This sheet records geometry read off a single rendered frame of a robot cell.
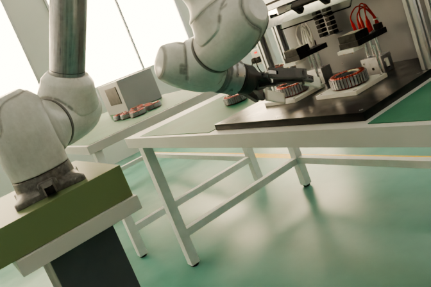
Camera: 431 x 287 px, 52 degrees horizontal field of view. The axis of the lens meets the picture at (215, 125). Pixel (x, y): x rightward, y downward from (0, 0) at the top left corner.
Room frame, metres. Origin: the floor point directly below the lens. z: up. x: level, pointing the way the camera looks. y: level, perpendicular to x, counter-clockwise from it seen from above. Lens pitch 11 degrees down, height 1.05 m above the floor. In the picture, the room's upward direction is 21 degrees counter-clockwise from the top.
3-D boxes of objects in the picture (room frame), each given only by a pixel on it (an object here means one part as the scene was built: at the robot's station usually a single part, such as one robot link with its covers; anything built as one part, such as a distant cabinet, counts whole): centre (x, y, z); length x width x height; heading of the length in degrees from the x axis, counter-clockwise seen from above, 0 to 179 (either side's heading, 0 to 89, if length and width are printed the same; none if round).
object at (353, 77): (1.29, -0.41, 0.80); 0.11 x 0.11 x 0.04
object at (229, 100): (1.99, -0.13, 0.77); 0.11 x 0.11 x 0.04
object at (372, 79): (1.29, -0.41, 0.78); 0.15 x 0.15 x 0.01; 31
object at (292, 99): (1.49, -0.29, 0.78); 0.15 x 0.15 x 0.01; 31
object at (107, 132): (3.52, 0.72, 0.37); 1.85 x 1.10 x 0.75; 31
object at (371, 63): (1.36, -0.54, 0.80); 0.07 x 0.05 x 0.06; 31
